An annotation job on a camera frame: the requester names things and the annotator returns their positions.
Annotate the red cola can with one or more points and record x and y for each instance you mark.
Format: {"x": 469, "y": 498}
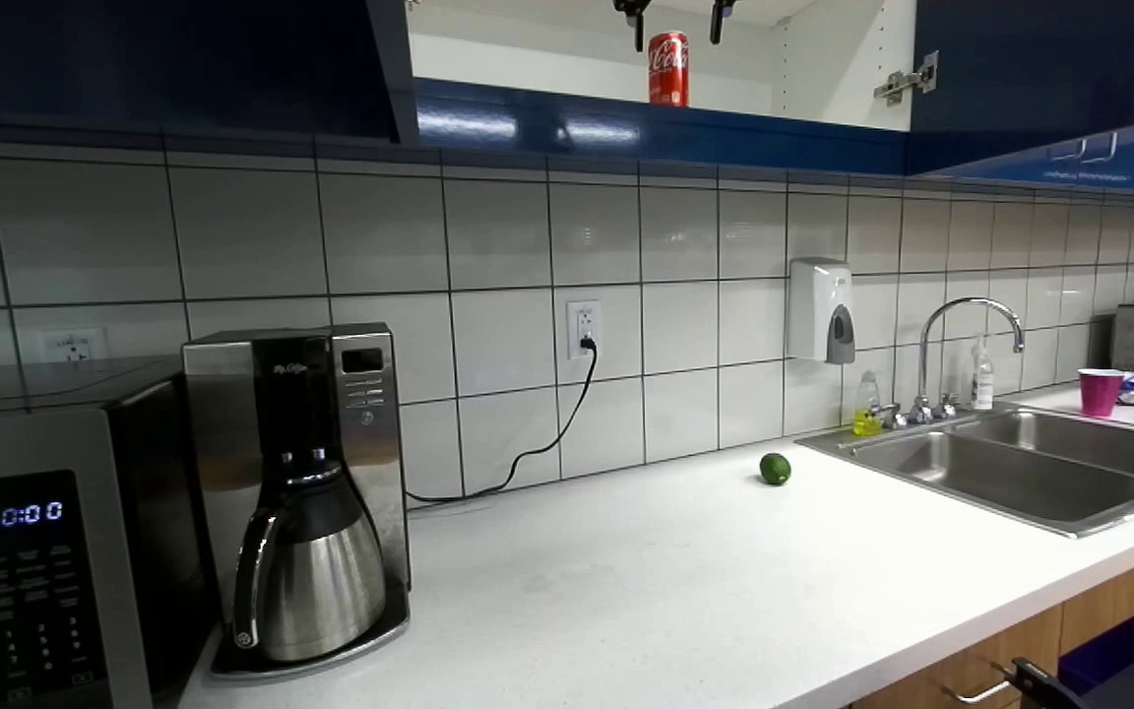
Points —
{"x": 672, "y": 72}

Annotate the metal cabinet hinge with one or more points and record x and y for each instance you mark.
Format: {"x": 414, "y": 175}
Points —
{"x": 907, "y": 81}

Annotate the blue cabinet door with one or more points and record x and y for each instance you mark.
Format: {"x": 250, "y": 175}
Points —
{"x": 1054, "y": 63}

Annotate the closed blue upper cabinet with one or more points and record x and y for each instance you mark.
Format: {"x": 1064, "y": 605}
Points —
{"x": 136, "y": 63}

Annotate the wooden lower cabinet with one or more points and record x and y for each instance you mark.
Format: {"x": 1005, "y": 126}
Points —
{"x": 1091, "y": 595}

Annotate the white soap dispenser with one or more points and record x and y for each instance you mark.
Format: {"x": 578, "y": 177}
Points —
{"x": 822, "y": 309}

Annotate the yellow dish soap bottle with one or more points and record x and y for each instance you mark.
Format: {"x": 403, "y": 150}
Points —
{"x": 868, "y": 423}

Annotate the chrome faucet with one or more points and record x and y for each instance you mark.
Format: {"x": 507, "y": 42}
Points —
{"x": 934, "y": 395}

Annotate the small white bottle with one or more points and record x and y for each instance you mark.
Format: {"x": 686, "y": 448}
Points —
{"x": 982, "y": 382}

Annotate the green lime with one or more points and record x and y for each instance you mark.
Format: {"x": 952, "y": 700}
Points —
{"x": 774, "y": 466}

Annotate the black steel coffee maker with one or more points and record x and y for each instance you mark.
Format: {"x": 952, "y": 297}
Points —
{"x": 372, "y": 436}

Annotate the pink cup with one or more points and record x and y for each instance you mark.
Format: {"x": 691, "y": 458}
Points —
{"x": 1099, "y": 395}

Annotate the stainless steel sink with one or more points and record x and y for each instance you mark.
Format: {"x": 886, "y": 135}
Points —
{"x": 1026, "y": 474}

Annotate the steel coffee carafe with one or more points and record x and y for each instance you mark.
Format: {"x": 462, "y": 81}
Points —
{"x": 318, "y": 591}

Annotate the black stand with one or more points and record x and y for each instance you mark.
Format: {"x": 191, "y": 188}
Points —
{"x": 1047, "y": 692}

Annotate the dark blue bin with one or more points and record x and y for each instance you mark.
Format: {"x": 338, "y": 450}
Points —
{"x": 1133, "y": 651}

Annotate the black steel microwave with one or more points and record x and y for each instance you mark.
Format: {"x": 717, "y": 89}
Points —
{"x": 16, "y": 591}

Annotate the white wall outlet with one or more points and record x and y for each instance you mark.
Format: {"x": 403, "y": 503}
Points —
{"x": 75, "y": 349}
{"x": 583, "y": 319}

